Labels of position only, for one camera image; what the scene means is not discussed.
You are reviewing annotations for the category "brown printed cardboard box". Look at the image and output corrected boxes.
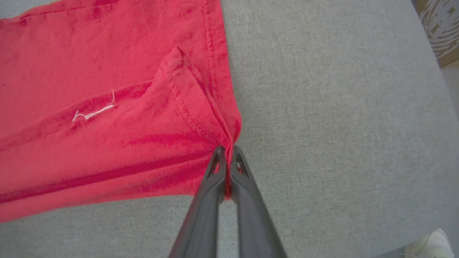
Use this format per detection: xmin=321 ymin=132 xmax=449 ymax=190
xmin=412 ymin=0 xmax=459 ymax=69

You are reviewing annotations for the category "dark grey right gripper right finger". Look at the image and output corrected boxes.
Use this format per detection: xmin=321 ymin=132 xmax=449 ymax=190
xmin=229 ymin=145 xmax=288 ymax=258

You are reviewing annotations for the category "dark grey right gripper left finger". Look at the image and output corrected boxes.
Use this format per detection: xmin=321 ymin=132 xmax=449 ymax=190
xmin=169 ymin=145 xmax=227 ymax=258

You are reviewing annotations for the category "red and white sports garment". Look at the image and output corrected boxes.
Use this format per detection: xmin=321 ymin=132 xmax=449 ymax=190
xmin=0 ymin=0 xmax=242 ymax=223

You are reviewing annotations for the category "white shoe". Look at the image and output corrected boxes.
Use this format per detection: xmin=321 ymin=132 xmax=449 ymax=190
xmin=404 ymin=228 xmax=456 ymax=258

